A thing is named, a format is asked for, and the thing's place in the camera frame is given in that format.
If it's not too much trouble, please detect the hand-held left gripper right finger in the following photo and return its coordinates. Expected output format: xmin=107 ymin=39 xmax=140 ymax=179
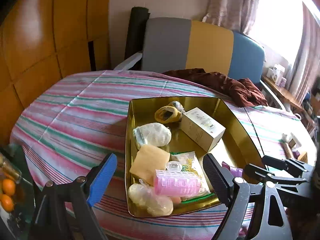
xmin=202 ymin=153 xmax=293 ymax=240

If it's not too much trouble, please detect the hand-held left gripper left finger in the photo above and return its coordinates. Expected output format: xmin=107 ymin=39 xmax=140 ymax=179
xmin=29 ymin=152 xmax=118 ymax=240

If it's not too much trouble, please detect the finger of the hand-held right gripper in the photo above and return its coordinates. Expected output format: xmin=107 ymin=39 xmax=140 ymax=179
xmin=262 ymin=155 xmax=315 ymax=178
xmin=244 ymin=163 xmax=309 ymax=189

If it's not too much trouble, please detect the small pale gold box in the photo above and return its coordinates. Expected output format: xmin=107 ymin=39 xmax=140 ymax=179
xmin=287 ymin=136 xmax=303 ymax=148

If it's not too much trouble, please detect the yellow green snack packet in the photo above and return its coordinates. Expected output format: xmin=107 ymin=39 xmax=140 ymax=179
xmin=170 ymin=151 xmax=215 ymax=200

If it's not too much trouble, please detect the gold metal tin box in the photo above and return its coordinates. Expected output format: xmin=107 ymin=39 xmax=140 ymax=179
xmin=124 ymin=96 xmax=265 ymax=218

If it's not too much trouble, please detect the pink snack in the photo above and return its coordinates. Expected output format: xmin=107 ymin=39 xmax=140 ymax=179
xmin=154 ymin=169 xmax=202 ymax=204

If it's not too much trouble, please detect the yellow sponge cloth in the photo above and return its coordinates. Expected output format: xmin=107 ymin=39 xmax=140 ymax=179
xmin=129 ymin=144 xmax=170 ymax=185

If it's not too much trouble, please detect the clear plastic bag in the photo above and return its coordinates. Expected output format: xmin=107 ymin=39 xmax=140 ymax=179
xmin=127 ymin=183 xmax=174 ymax=217

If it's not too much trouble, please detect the white printed box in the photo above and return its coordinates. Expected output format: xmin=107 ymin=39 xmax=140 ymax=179
xmin=180 ymin=107 xmax=226 ymax=153

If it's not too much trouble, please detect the white sock ball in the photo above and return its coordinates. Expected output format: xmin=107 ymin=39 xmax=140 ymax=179
xmin=132 ymin=122 xmax=172 ymax=148

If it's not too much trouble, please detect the grey yellow sock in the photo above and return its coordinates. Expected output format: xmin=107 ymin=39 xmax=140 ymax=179
xmin=167 ymin=101 xmax=187 ymax=113

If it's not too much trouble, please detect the wooden side shelf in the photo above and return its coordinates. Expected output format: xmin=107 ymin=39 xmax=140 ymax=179
xmin=261 ymin=75 xmax=315 ymax=130

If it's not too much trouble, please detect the striped bedsheet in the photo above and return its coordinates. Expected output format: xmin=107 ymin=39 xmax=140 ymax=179
xmin=10 ymin=70 xmax=317 ymax=240

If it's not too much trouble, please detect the white carton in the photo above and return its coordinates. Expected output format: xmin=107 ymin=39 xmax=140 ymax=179
xmin=266 ymin=64 xmax=286 ymax=85

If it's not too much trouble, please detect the dark brown cloth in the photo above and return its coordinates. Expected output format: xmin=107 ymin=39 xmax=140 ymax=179
xmin=162 ymin=68 xmax=268 ymax=108

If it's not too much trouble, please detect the glass jar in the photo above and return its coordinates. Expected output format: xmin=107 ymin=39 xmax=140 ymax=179
xmin=0 ymin=152 xmax=22 ymax=180

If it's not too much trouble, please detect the orange fruit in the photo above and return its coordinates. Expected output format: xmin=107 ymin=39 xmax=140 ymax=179
xmin=0 ymin=194 xmax=15 ymax=213
xmin=2 ymin=178 xmax=17 ymax=197

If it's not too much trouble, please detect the pink sheer curtain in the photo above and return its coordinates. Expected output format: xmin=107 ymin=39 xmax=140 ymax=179
xmin=287 ymin=1 xmax=320 ymax=105

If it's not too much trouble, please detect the grey yellow blue chair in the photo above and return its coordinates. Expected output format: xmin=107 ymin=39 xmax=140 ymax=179
xmin=114 ymin=17 xmax=292 ymax=112

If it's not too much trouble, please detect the bright window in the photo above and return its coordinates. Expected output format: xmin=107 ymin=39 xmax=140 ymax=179
xmin=247 ymin=0 xmax=313 ymax=65

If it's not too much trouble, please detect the black rolled mat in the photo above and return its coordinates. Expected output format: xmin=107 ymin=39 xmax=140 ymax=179
xmin=124 ymin=6 xmax=150 ymax=63

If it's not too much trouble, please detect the wooden wardrobe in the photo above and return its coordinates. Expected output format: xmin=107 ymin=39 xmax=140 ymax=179
xmin=0 ymin=0 xmax=112 ymax=140

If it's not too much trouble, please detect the beige patterned curtain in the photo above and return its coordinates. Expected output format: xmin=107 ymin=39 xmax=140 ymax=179
xmin=202 ymin=0 xmax=263 ymax=34

